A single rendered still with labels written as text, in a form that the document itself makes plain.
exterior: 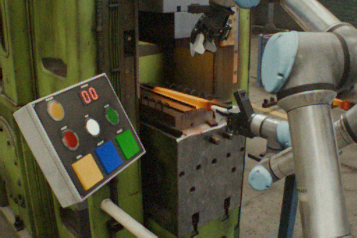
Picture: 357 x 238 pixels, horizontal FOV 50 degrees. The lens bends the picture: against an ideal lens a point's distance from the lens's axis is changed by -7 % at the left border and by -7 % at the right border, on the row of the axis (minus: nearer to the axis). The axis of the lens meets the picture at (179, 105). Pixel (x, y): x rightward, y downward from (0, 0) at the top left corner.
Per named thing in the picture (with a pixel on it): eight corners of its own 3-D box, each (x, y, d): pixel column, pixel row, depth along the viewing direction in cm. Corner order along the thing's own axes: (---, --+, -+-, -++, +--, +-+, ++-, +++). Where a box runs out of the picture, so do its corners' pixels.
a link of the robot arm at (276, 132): (284, 152, 127) (286, 128, 125) (258, 143, 135) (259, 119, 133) (298, 145, 132) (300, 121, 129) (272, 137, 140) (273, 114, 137)
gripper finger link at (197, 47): (194, 65, 129) (206, 40, 124) (183, 54, 132) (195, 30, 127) (201, 64, 131) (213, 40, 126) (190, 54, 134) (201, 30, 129)
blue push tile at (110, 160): (123, 163, 116) (111, 139, 116) (109, 174, 110) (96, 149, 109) (119, 164, 117) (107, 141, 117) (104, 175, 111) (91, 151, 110)
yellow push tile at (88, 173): (104, 177, 108) (90, 153, 107) (87, 189, 101) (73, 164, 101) (99, 179, 109) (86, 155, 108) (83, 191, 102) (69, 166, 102)
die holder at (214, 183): (240, 206, 186) (247, 116, 172) (178, 238, 163) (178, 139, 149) (165, 166, 227) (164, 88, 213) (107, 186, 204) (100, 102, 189)
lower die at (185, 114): (213, 120, 168) (213, 100, 165) (174, 132, 155) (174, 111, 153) (150, 97, 198) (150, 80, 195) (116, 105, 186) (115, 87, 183)
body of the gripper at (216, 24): (208, 45, 123) (222, 11, 116) (192, 29, 128) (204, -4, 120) (226, 42, 128) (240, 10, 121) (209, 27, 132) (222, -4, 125)
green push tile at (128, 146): (140, 150, 125) (129, 128, 124) (128, 159, 119) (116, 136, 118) (136, 151, 126) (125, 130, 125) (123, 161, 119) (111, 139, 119)
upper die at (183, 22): (214, 33, 157) (215, 9, 154) (174, 38, 144) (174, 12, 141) (150, 24, 187) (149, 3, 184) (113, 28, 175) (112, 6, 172)
